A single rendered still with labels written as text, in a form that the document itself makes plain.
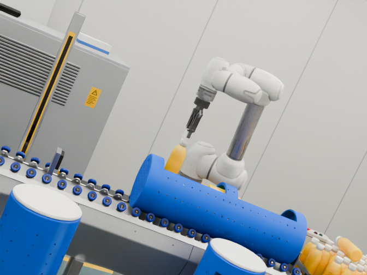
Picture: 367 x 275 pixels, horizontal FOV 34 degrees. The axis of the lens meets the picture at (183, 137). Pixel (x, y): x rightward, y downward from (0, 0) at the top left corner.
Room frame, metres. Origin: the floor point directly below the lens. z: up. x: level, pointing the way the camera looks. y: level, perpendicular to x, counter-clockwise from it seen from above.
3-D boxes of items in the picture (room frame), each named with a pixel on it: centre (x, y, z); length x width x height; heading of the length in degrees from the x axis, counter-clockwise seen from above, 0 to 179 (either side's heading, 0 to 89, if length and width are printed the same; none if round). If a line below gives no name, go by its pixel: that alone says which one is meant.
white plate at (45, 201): (2.19, 0.37, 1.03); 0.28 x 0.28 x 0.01
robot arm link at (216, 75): (2.86, -0.02, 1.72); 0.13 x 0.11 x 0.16; 78
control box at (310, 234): (3.39, -0.92, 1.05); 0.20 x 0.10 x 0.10; 104
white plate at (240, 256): (2.59, -0.45, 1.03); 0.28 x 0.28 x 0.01
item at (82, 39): (4.36, 0.89, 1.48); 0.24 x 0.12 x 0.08; 119
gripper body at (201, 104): (2.86, -0.01, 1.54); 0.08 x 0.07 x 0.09; 14
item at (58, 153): (2.75, 0.50, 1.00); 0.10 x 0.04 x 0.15; 14
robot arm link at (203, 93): (2.86, -0.01, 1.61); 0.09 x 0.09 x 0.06
